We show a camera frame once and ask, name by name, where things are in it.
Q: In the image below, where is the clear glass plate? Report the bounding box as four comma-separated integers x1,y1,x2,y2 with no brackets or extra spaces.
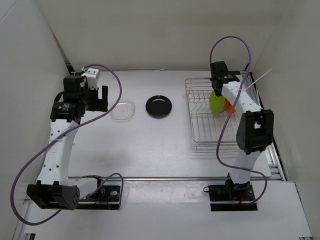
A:
110,98,136,123

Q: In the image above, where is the black plate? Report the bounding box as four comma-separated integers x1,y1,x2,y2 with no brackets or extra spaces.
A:
145,95,173,119

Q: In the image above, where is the lime green plate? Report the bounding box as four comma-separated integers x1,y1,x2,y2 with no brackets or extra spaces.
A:
209,90,227,114

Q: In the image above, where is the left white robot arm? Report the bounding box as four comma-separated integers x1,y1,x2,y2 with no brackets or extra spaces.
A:
26,71,108,210

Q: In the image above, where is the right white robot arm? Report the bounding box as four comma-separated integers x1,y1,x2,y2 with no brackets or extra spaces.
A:
210,61,274,200

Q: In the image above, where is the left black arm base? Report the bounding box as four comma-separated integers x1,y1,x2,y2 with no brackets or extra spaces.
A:
76,185,122,211

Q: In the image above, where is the orange plate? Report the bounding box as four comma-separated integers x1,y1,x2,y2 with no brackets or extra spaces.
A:
224,99,233,113

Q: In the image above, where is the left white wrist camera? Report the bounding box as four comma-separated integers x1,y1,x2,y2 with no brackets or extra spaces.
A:
81,67,100,90

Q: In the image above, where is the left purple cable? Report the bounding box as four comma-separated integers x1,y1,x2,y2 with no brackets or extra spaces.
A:
10,63,125,226

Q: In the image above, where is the purple cable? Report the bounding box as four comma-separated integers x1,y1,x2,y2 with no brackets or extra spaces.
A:
209,35,268,207
10,63,125,226

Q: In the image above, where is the aluminium front rail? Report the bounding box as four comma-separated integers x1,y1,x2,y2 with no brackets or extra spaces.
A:
69,176,264,182

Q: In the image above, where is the metal wire dish rack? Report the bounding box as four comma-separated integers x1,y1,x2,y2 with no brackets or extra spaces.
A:
185,77,228,150

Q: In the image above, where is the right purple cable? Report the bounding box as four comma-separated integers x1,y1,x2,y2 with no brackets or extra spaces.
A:
209,35,268,207

